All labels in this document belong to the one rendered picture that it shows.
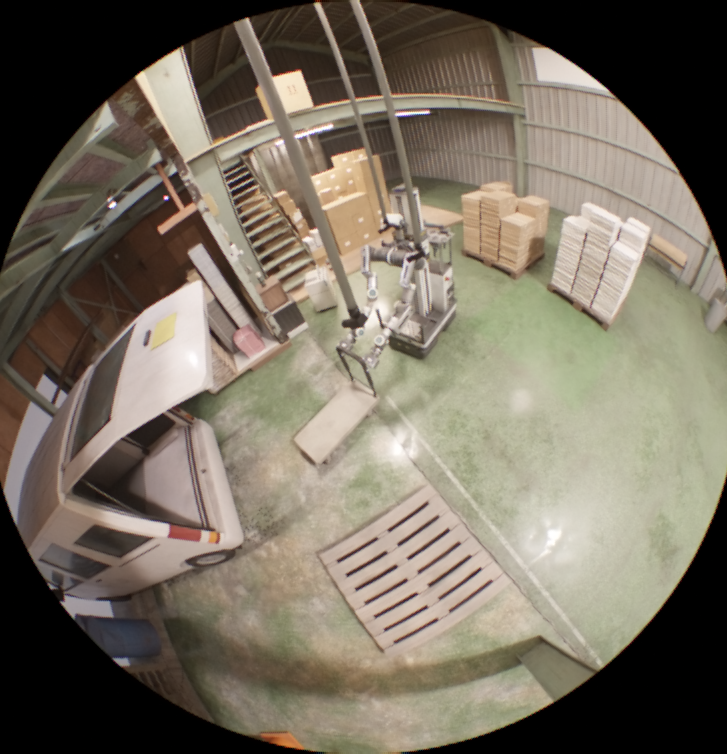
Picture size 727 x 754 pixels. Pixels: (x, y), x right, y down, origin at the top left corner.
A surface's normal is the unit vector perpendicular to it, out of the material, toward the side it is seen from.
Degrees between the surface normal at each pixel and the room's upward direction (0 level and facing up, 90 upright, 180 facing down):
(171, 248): 90
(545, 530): 0
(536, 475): 0
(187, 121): 90
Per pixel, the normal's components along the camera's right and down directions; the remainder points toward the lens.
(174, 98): 0.52, 0.60
